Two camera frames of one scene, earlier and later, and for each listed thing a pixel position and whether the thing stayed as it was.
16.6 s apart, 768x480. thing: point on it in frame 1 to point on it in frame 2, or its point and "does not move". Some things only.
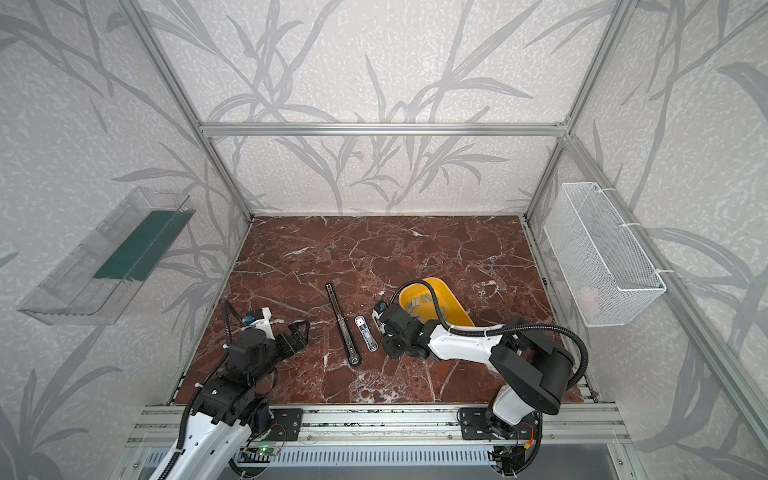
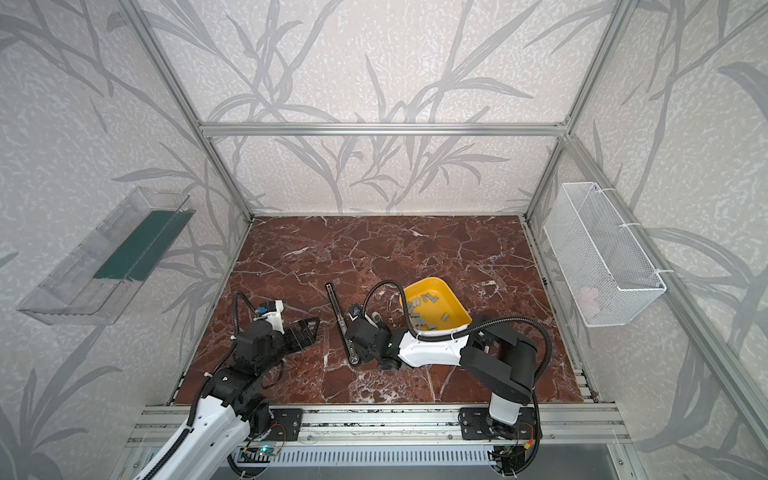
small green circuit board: x=265 y=450 does not move
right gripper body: x=395 y=330 to x=353 y=336
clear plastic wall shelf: x=104 y=273 does not move
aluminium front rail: x=554 y=424 does not move
